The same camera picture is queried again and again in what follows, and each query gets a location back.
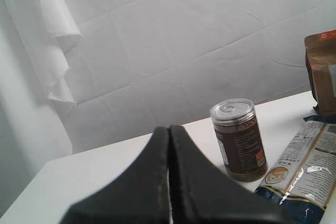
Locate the brown paper bag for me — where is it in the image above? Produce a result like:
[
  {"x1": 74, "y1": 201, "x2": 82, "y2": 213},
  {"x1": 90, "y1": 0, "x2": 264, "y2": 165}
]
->
[{"x1": 304, "y1": 30, "x2": 335, "y2": 116}]

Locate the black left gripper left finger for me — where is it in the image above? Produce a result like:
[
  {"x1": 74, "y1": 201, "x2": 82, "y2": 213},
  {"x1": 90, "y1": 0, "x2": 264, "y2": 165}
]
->
[{"x1": 61, "y1": 127, "x2": 170, "y2": 223}]

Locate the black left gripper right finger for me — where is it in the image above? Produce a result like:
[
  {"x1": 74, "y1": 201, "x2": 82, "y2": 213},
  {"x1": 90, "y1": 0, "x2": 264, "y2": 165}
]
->
[{"x1": 169, "y1": 125, "x2": 289, "y2": 223}]

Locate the white backdrop cloth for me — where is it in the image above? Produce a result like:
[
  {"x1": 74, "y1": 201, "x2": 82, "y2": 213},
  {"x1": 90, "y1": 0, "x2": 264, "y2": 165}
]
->
[{"x1": 0, "y1": 0, "x2": 336, "y2": 154}]

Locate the blue white plastic food bag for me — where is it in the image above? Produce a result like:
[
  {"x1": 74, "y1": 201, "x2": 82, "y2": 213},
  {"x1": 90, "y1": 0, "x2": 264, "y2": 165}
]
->
[{"x1": 255, "y1": 115, "x2": 335, "y2": 223}]

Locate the brown labelled pull-tab can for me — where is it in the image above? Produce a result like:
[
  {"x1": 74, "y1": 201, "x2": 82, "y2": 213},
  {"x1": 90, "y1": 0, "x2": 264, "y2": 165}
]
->
[{"x1": 210, "y1": 98, "x2": 268, "y2": 182}]

